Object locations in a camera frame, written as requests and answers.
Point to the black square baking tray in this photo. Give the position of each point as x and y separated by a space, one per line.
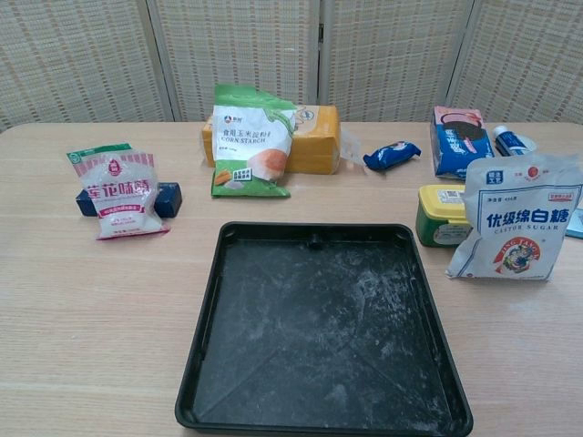
319 328

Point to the teal smartphone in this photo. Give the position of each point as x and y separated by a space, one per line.
576 223

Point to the yellow tissue pack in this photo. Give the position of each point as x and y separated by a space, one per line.
314 145

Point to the woven folding screen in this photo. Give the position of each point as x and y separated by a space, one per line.
228 45

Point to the small blue cookie packet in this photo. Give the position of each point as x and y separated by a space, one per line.
391 155

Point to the blue pink cookie pack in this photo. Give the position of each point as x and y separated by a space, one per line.
455 141

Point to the green tub yellow lid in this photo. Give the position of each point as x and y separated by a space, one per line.
437 214

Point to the blue white toothpaste tube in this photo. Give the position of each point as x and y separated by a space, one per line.
510 139

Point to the white castor sugar bag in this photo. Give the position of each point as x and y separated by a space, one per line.
514 218

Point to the clear plastic wrapper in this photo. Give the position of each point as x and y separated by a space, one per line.
350 145

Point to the red white snack packet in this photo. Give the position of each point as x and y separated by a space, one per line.
120 191

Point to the dark blue box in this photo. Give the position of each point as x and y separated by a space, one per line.
169 200

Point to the green white corn starch bag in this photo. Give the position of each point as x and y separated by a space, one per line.
248 136

